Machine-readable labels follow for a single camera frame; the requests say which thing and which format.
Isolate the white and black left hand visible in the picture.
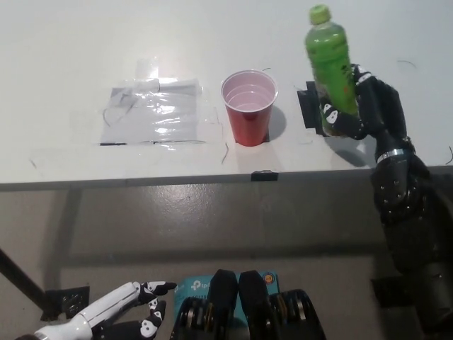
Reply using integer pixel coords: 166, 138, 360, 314
33, 280, 178, 340

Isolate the grey sheet under clear tape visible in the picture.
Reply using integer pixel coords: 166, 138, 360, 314
99, 78, 207, 146

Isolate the teal router box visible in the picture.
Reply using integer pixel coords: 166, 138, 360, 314
173, 271, 280, 340

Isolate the green plastic drink bottle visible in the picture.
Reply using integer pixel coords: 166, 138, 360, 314
304, 3, 359, 137

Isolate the black table leg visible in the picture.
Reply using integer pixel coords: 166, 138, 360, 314
0, 247, 49, 312

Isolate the large black tape patch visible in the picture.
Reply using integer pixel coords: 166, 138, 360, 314
296, 80, 323, 135

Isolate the black right hand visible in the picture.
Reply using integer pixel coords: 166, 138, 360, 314
320, 63, 408, 157

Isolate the red plastic cup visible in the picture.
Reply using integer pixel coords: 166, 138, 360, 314
221, 69, 280, 146

